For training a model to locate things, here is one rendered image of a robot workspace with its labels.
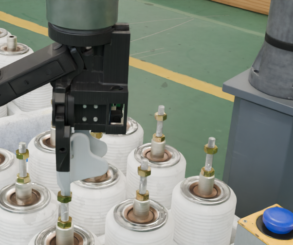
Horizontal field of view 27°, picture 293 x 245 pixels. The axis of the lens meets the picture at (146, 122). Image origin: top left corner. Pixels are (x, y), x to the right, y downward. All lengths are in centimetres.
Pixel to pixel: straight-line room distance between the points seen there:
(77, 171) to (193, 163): 79
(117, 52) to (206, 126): 102
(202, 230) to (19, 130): 50
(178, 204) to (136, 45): 134
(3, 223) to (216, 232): 30
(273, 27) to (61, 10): 58
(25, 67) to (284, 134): 61
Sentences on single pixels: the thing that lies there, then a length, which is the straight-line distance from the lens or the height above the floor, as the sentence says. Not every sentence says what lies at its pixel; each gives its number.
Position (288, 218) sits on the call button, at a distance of 75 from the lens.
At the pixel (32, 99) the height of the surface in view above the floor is 20.
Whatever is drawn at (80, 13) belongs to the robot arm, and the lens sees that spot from 61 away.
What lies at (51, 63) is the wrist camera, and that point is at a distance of 65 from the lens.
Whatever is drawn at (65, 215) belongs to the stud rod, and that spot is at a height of 30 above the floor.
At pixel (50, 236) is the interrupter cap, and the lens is 81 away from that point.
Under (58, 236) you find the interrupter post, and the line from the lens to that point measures 78.
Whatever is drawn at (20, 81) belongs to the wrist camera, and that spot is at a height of 49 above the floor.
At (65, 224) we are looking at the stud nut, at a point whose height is 29.
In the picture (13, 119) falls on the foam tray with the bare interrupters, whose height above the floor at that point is 18.
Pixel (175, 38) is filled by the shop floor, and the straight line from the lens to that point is 229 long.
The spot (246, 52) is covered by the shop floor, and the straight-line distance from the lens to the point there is 223.
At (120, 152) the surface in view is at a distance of 104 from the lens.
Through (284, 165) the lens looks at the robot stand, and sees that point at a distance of 117.
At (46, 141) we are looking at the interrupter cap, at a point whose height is 25.
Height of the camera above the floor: 75
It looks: 27 degrees down
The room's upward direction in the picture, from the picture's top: 4 degrees clockwise
